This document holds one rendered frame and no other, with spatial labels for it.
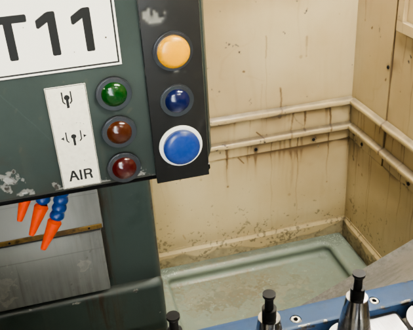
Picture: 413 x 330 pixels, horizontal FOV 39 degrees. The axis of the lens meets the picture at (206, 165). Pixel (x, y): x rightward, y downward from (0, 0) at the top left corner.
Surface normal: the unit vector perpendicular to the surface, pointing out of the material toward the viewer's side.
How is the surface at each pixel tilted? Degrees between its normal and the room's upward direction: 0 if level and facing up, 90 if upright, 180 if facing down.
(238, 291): 0
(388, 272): 25
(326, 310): 0
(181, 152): 93
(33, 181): 90
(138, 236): 90
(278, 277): 0
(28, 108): 90
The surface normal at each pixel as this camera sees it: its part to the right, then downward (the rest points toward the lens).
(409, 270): -0.44, -0.73
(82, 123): 0.26, 0.45
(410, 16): -0.97, 0.17
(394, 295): -0.05, -0.87
